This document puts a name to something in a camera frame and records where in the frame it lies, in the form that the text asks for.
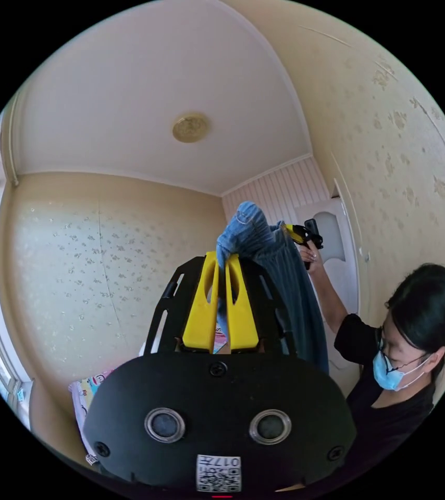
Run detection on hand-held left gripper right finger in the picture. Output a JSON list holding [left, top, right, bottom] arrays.
[[225, 254, 259, 350]]

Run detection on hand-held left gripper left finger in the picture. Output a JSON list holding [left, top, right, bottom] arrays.
[[182, 252, 220, 351]]

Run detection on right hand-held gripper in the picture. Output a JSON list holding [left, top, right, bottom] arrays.
[[285, 223, 324, 271]]

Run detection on light blue jeans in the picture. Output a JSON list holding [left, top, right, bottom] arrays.
[[216, 201, 330, 376]]

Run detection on person's right forearm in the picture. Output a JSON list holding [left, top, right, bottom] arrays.
[[307, 262, 349, 336]]

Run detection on person's right hand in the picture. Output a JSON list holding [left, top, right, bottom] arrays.
[[299, 249, 320, 275]]

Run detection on white door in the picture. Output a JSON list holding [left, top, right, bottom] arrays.
[[293, 196, 361, 395]]

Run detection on round golden ceiling lamp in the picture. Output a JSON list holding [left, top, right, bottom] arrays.
[[172, 112, 211, 144]]

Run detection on person's body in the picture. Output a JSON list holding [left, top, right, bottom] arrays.
[[316, 263, 445, 491]]

